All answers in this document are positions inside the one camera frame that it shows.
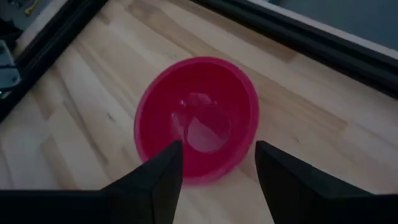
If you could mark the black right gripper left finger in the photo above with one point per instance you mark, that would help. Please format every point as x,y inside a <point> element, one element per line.
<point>149,186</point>

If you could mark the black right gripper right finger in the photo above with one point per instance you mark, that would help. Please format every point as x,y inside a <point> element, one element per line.
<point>295,189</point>

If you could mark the small magenta bowl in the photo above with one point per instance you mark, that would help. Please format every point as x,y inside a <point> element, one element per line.
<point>202,93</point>

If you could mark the black aluminium table frame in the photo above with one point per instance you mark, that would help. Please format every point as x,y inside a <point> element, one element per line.
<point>311,39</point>

